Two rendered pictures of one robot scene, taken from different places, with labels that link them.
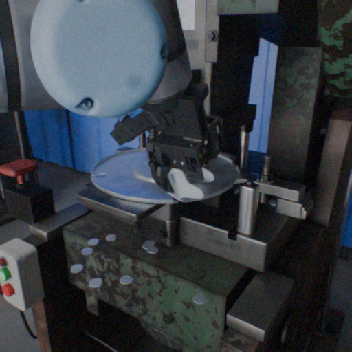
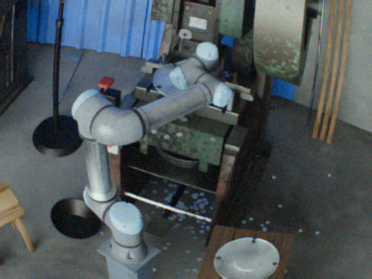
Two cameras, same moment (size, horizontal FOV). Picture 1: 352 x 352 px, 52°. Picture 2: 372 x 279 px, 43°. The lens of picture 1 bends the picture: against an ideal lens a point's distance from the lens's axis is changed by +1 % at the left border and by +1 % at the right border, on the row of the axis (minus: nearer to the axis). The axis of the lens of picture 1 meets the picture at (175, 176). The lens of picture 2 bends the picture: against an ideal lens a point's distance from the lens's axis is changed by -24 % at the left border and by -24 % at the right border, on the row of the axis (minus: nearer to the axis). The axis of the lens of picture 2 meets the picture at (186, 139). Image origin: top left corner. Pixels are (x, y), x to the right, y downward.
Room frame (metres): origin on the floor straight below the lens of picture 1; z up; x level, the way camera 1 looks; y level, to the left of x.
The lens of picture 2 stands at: (-1.28, 0.61, 2.13)
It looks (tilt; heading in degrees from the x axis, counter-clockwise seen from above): 39 degrees down; 343
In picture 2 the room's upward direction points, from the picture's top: 6 degrees clockwise
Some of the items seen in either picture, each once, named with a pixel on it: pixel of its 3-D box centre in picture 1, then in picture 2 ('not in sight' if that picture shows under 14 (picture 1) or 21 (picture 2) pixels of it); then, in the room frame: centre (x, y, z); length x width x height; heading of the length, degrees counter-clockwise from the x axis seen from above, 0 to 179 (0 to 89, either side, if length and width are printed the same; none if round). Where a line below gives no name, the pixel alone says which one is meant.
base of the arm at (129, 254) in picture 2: not in sight; (127, 242); (0.07, 0.37, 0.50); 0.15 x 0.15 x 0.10
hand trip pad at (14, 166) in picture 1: (21, 179); (105, 87); (0.75, 0.35, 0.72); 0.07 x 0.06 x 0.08; 146
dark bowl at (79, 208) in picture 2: not in sight; (75, 222); (0.61, 0.56, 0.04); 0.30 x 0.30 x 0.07
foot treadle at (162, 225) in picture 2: not in sight; (176, 198); (0.65, 0.02, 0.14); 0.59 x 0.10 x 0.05; 146
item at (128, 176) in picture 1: (166, 170); (188, 80); (0.66, 0.02, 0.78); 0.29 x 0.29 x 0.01
